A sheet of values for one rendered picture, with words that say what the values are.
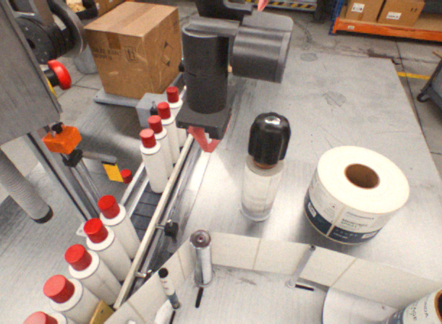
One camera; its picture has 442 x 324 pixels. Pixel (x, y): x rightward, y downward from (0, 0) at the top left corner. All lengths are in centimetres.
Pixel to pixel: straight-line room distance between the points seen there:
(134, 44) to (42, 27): 27
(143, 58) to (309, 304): 91
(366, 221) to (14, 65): 66
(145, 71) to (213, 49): 79
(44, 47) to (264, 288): 93
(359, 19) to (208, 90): 398
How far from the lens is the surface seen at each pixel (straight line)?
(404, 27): 435
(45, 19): 107
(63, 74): 41
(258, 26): 35
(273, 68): 32
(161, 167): 72
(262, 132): 52
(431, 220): 92
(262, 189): 63
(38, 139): 59
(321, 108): 123
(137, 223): 76
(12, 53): 37
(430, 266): 84
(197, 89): 36
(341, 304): 69
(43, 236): 90
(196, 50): 34
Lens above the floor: 151
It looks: 48 degrees down
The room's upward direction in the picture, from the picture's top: straight up
